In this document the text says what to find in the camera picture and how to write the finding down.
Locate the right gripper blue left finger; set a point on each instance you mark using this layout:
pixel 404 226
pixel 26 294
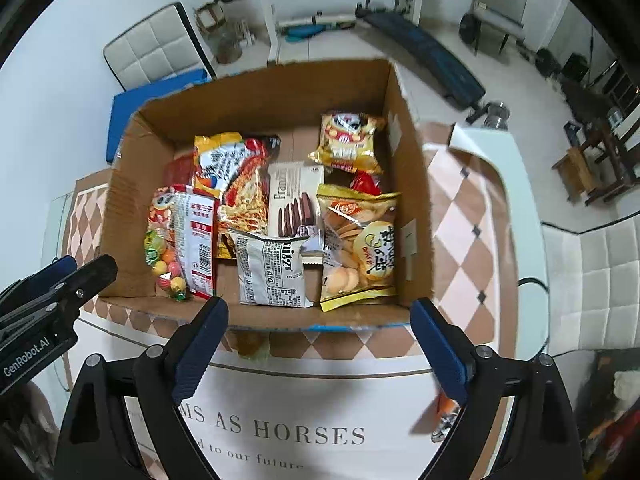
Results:
pixel 97 440

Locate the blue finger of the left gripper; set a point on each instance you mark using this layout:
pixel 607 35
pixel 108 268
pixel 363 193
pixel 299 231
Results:
pixel 70 294
pixel 37 284

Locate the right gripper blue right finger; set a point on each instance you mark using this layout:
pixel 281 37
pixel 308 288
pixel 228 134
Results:
pixel 541 438

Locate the small orange snack bag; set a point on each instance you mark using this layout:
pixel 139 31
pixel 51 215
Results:
pixel 447 411

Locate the green gumball candy bag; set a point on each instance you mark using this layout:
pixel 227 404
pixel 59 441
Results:
pixel 161 257

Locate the orange panda snack bag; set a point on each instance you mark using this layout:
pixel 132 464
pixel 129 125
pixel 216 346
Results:
pixel 160 210

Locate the orange jelly cup pack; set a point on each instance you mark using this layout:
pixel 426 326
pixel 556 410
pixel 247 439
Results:
pixel 249 345

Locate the white red long packet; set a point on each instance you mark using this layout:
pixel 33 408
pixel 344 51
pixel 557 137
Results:
pixel 194 218

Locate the dark red snack packet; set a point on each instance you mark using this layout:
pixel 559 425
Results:
pixel 180 170

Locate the grey white snack packet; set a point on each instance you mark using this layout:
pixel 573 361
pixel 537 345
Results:
pixel 270 270

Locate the yellow instant noodle packet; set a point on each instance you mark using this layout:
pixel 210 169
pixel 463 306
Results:
pixel 234 169

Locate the white chocolate wafer packet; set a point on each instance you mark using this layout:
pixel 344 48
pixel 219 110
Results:
pixel 293 208

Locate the yellow egg biscuit bag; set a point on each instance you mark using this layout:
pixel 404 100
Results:
pixel 359 246

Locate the small red snack packet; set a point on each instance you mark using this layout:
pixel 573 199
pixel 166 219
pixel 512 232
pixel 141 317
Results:
pixel 362 182

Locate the yellow panda snack bag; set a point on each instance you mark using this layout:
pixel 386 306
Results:
pixel 346 142

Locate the white padded chair right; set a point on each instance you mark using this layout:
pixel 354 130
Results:
pixel 593 287

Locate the checkered printed tablecloth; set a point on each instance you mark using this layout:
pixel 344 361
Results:
pixel 303 394

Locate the open cardboard box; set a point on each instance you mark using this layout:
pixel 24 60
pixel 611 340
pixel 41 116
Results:
pixel 287 101

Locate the white chair with blue cushion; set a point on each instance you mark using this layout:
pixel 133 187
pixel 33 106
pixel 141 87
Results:
pixel 158 55

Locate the dark wooden chair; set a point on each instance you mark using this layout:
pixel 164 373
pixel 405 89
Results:
pixel 624 161

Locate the black blue sit-up bench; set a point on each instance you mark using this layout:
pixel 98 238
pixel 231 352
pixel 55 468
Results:
pixel 460 86

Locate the grey folding chair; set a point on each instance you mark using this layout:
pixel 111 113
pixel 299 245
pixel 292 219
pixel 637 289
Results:
pixel 505 16

